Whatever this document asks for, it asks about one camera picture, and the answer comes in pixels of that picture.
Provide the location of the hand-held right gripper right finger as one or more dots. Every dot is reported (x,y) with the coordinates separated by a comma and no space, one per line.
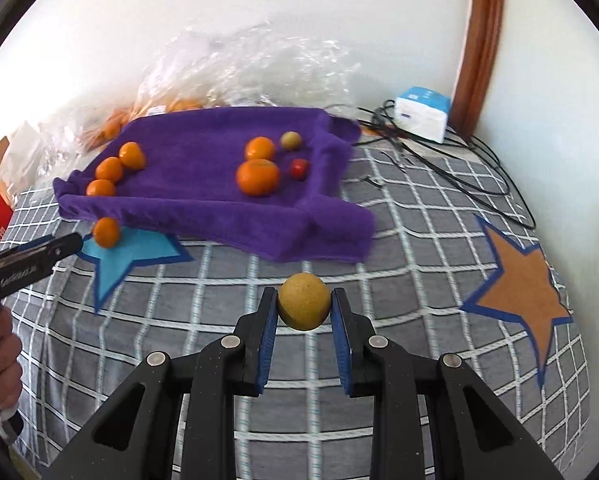
(340,351)

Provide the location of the small red tomato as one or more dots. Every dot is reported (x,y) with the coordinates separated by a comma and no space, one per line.
(299,169)

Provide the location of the wooden door frame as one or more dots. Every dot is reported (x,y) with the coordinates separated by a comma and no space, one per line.
(484,35)

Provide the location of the grey checked bed sheet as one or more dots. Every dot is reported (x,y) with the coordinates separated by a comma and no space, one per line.
(429,270)

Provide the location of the pile of bagged oranges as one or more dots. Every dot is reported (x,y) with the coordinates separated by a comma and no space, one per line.
(111,127)

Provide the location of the large orange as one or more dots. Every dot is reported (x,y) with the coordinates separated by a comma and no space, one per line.
(258,177)

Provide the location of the yellow-green round fruit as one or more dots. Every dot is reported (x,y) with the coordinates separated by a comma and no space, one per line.
(290,140)
(304,302)

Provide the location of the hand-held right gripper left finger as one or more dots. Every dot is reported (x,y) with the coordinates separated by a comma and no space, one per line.
(267,346)

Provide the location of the white and blue box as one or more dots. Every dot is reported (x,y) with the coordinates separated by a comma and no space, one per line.
(422,117)

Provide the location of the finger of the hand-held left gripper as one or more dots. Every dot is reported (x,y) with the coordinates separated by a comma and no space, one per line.
(61,249)

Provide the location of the purple towel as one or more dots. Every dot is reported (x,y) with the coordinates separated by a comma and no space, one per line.
(194,160)

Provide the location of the clear plastic bag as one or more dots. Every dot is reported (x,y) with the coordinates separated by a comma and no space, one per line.
(239,60)

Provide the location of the person's left hand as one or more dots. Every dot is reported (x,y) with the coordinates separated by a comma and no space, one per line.
(4,365)

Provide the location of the small orange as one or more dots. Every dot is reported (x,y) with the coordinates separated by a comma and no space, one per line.
(105,232)
(132,155)
(109,168)
(100,188)
(260,149)

